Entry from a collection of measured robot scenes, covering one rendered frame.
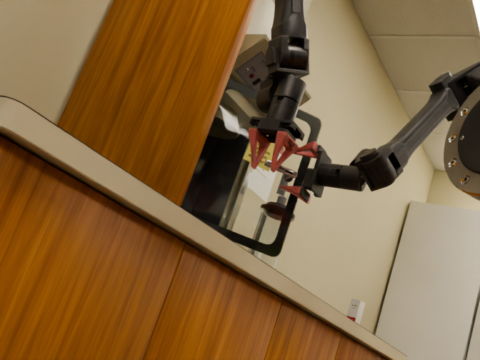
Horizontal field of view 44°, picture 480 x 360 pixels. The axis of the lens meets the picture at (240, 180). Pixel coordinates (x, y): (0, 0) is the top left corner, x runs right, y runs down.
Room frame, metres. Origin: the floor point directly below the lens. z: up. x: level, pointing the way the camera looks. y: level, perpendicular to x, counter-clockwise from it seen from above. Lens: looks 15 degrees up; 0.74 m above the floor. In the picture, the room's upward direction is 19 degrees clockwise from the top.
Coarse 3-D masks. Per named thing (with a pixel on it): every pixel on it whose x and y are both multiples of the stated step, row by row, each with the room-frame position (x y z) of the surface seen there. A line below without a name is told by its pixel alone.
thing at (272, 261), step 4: (292, 220) 1.74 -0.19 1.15; (252, 252) 1.71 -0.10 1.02; (256, 252) 1.70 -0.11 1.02; (260, 252) 1.70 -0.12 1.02; (256, 256) 1.70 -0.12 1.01; (260, 256) 1.69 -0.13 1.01; (264, 256) 1.69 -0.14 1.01; (268, 256) 1.69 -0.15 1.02; (276, 256) 1.71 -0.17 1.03; (264, 260) 1.69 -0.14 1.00; (268, 260) 1.70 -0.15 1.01; (272, 260) 1.70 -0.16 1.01; (276, 260) 1.72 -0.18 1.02; (272, 264) 1.70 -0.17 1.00; (276, 264) 1.73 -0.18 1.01
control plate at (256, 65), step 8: (256, 56) 1.43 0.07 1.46; (264, 56) 1.44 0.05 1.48; (248, 64) 1.44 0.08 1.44; (256, 64) 1.45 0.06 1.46; (264, 64) 1.46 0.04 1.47; (240, 72) 1.46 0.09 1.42; (248, 72) 1.47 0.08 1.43; (256, 72) 1.48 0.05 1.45; (264, 72) 1.49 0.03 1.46; (248, 80) 1.50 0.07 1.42; (256, 88) 1.53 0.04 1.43
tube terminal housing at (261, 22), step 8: (264, 0) 1.51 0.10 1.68; (256, 8) 1.50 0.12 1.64; (264, 8) 1.53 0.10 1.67; (272, 8) 1.55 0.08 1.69; (256, 16) 1.51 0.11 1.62; (264, 16) 1.54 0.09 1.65; (272, 16) 1.57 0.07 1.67; (256, 24) 1.52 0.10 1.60; (264, 24) 1.55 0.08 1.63; (272, 24) 1.58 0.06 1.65; (248, 32) 1.50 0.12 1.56; (256, 32) 1.53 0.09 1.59; (264, 32) 1.56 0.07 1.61
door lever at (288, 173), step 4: (268, 160) 1.43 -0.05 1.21; (264, 164) 1.44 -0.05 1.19; (268, 164) 1.43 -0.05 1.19; (280, 168) 1.44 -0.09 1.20; (284, 168) 1.44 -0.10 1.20; (284, 172) 1.44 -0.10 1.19; (288, 172) 1.44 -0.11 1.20; (292, 172) 1.44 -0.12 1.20; (296, 172) 1.44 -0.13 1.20; (284, 176) 1.49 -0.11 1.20; (288, 176) 1.48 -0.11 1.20; (292, 176) 1.45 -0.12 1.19; (288, 180) 1.49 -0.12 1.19
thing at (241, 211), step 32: (224, 96) 1.45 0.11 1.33; (224, 128) 1.45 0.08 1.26; (256, 128) 1.47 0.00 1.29; (320, 128) 1.50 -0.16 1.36; (224, 160) 1.46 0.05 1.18; (288, 160) 1.49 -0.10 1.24; (192, 192) 1.45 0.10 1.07; (224, 192) 1.46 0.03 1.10; (256, 192) 1.48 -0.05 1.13; (288, 192) 1.50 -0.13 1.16; (224, 224) 1.47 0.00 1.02; (256, 224) 1.48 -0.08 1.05; (288, 224) 1.50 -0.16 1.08
